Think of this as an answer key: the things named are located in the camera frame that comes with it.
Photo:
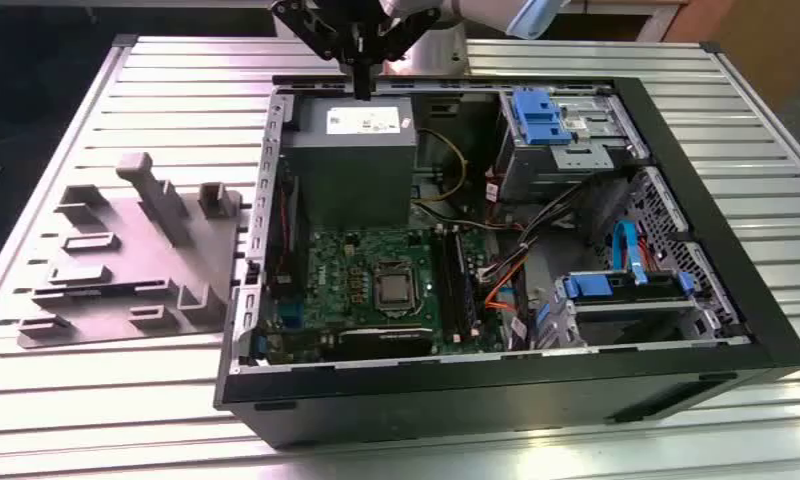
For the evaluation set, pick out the blue drive latch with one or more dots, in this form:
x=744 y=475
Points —
x=540 y=117

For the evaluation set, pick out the silver disk bay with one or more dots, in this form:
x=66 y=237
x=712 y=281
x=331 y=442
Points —
x=566 y=325

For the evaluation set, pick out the hard disk in blue carrier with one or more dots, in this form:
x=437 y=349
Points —
x=640 y=290

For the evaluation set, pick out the grey parts rack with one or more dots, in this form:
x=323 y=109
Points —
x=193 y=270

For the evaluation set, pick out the silver drive cage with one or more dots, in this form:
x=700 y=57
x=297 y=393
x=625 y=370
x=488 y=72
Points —
x=602 y=125

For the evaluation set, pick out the silver CPU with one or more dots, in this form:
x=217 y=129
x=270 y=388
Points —
x=393 y=290

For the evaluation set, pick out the black RAM slot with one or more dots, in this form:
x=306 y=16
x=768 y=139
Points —
x=449 y=285

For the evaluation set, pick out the black open PC case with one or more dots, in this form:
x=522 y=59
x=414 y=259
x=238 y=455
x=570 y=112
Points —
x=440 y=415

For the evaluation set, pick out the grey power supply unit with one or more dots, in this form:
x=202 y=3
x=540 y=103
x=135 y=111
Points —
x=346 y=175

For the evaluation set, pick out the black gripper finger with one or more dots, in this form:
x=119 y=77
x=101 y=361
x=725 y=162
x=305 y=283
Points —
x=400 y=37
x=313 y=30

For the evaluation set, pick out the green motherboard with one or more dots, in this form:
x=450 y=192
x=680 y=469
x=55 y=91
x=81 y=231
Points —
x=326 y=305

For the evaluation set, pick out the black graphics card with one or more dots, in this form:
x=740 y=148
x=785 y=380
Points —
x=382 y=342

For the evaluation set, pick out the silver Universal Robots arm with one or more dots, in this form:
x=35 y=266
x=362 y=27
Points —
x=480 y=12

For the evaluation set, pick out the brown wooden cabinet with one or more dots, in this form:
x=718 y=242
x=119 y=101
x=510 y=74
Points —
x=760 y=30

